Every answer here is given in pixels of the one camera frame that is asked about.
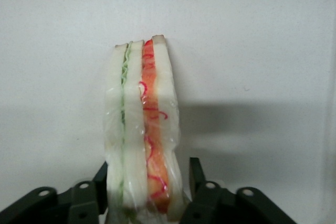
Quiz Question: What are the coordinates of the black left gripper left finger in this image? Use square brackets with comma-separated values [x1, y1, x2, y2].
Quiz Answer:
[0, 161, 109, 224]

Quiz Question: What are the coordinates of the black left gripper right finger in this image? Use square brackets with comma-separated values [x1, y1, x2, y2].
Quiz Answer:
[180, 156, 298, 224]

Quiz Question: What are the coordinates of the triangular sandwich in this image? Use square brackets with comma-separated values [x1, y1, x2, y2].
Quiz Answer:
[103, 34, 188, 224]

